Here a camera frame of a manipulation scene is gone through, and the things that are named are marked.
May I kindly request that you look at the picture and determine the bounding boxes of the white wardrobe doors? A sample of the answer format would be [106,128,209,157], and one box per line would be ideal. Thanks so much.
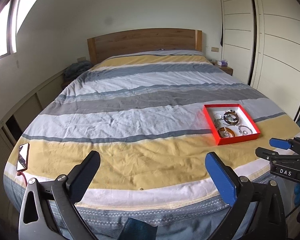
[221,0,300,119]

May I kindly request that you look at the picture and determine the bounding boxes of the striped bed duvet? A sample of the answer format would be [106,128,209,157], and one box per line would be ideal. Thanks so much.
[3,50,300,239]

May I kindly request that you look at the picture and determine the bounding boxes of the red smartphone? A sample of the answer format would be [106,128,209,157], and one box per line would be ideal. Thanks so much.
[17,143,30,172]

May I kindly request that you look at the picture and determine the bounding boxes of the purple tissue box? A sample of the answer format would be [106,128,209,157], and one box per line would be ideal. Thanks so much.
[217,60,228,66]

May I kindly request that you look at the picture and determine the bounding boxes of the wooden nightstand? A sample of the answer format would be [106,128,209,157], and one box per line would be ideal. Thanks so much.
[215,65,233,76]

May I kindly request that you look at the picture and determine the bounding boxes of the amber tortoiseshell bangle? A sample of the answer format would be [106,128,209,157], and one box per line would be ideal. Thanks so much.
[217,127,236,138]

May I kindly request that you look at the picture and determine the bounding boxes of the dark blue folded blanket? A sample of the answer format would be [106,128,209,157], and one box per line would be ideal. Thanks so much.
[63,60,93,82]

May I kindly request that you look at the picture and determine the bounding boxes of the dark brown wooden bangle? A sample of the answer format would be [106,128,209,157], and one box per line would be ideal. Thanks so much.
[223,111,239,126]

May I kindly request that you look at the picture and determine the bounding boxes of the red jewelry box lid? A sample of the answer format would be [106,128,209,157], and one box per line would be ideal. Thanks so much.
[203,103,261,145]

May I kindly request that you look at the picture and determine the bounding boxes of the thin brown hoop bangle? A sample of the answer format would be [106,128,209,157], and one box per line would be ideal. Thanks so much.
[238,125,253,136]

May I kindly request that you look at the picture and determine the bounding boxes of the red charging cable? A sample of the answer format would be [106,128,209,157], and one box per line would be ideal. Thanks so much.
[16,170,29,188]

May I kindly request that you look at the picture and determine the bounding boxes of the low wooden side shelf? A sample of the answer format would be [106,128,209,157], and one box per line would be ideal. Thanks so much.
[0,71,63,149]

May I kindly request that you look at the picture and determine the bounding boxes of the wooden headboard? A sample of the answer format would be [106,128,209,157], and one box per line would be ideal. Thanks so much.
[87,28,203,65]

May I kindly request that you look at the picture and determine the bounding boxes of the window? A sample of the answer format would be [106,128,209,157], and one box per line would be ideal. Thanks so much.
[0,0,37,59]

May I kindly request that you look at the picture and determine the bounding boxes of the wall socket plate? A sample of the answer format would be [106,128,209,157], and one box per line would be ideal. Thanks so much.
[211,47,219,52]

